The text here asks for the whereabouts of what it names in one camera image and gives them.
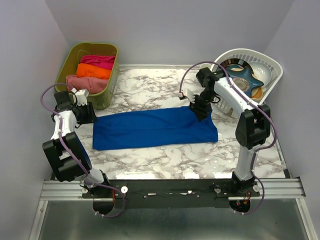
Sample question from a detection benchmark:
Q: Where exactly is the magenta rolled t shirt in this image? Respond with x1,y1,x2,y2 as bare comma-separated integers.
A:
79,55,116,70

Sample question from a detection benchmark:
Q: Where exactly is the blue t shirt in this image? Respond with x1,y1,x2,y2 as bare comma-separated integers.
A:
92,106,218,151

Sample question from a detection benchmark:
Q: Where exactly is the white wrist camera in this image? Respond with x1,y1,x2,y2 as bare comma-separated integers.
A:
179,88,196,104
75,89,89,106

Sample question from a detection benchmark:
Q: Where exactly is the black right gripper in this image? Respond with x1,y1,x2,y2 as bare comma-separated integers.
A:
188,89,217,123

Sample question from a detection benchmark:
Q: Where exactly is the olive green plastic bin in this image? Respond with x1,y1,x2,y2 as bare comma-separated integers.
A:
55,42,120,110

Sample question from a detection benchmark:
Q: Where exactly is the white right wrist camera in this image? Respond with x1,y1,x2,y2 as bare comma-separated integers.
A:
179,88,196,104

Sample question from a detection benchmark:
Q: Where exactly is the blue star shaped dish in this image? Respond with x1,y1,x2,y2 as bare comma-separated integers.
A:
226,66,264,98

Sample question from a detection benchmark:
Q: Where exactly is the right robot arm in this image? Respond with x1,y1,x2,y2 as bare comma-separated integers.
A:
186,67,273,196

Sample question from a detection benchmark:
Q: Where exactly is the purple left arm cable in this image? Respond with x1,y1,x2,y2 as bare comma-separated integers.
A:
40,83,127,218

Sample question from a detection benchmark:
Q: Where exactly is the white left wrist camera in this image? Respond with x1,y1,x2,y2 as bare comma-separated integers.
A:
75,89,89,106

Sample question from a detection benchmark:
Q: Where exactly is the white bowl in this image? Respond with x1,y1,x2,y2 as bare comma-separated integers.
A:
248,61,272,87

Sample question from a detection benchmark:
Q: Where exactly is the orange rolled t shirt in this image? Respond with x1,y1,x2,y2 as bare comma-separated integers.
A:
76,63,112,80

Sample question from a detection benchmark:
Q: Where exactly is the pink rolled t shirt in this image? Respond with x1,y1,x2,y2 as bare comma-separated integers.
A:
66,75,109,95

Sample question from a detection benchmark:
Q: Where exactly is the grey white mug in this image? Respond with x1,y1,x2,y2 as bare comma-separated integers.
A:
199,63,211,69

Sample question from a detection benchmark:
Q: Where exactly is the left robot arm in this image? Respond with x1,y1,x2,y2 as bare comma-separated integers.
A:
42,88,111,198

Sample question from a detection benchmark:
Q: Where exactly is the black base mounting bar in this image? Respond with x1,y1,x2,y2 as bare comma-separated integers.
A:
82,176,260,212

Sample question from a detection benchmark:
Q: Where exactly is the white plastic dish basket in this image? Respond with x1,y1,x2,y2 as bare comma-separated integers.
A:
215,48,283,105

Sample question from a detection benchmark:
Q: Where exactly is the aluminium rail frame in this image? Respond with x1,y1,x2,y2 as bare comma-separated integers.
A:
38,177,317,239

